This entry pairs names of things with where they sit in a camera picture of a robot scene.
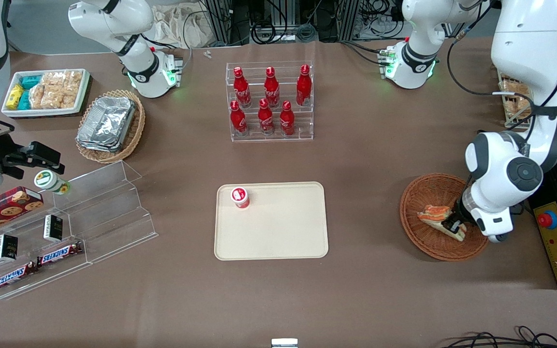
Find oval brown wicker basket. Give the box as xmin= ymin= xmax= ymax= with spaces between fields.
xmin=75 ymin=89 xmax=146 ymax=164

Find clear bag of snacks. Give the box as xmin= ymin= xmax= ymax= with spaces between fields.
xmin=500 ymin=80 xmax=533 ymax=119

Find looped black cable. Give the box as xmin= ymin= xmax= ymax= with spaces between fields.
xmin=501 ymin=326 xmax=557 ymax=348

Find round brown wicker basket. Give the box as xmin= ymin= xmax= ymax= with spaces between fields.
xmin=399 ymin=173 xmax=491 ymax=262

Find red plaid cookie box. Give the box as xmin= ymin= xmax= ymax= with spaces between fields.
xmin=0 ymin=186 xmax=44 ymax=240

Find red cola bottle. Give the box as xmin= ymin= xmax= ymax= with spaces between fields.
xmin=233 ymin=67 xmax=251 ymax=108
xmin=263 ymin=67 xmax=280 ymax=108
xmin=230 ymin=100 xmax=248 ymax=136
xmin=296 ymin=64 xmax=312 ymax=107
xmin=258 ymin=99 xmax=275 ymax=135
xmin=279 ymin=101 xmax=295 ymax=137

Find white rectangular snack tray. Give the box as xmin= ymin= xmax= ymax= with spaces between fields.
xmin=1 ymin=69 xmax=91 ymax=119

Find aluminium foil container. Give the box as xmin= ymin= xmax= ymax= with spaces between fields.
xmin=76 ymin=137 xmax=130 ymax=153
xmin=78 ymin=97 xmax=137 ymax=145

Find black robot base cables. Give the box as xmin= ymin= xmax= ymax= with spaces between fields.
xmin=340 ymin=41 xmax=391 ymax=66

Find clear acrylic bottle rack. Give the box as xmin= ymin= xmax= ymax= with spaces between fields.
xmin=225 ymin=61 xmax=314 ymax=142

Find clear acrylic step display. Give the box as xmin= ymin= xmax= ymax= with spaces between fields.
xmin=0 ymin=161 xmax=159 ymax=301

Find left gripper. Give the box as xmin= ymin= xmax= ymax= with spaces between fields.
xmin=445 ymin=186 xmax=477 ymax=233

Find yellow snack packet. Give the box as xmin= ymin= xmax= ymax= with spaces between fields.
xmin=7 ymin=85 xmax=24 ymax=108

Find coiled black background cables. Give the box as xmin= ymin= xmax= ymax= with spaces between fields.
xmin=251 ymin=19 xmax=319 ymax=45

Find red cup with white lid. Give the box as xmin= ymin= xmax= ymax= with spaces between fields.
xmin=231 ymin=187 xmax=250 ymax=209

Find triangle sandwich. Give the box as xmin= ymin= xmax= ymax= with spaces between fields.
xmin=417 ymin=204 xmax=468 ymax=242

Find small black box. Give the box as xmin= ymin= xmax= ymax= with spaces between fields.
xmin=43 ymin=215 xmax=64 ymax=243
xmin=0 ymin=233 xmax=18 ymax=262

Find green label cup white lid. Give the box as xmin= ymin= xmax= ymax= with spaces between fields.
xmin=34 ymin=170 xmax=71 ymax=196

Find long black cable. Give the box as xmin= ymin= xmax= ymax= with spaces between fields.
xmin=440 ymin=331 xmax=501 ymax=348

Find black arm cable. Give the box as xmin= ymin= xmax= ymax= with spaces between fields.
xmin=447 ymin=19 xmax=557 ymax=131

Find cream plastic tray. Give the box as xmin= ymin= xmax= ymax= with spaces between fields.
xmin=214 ymin=182 xmax=329 ymax=261

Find Snickers chocolate bar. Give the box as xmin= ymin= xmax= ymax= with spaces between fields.
xmin=0 ymin=262 xmax=38 ymax=292
xmin=37 ymin=242 xmax=85 ymax=268

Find crumpled beige cloth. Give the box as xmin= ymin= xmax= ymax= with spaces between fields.
xmin=152 ymin=2 xmax=206 ymax=49

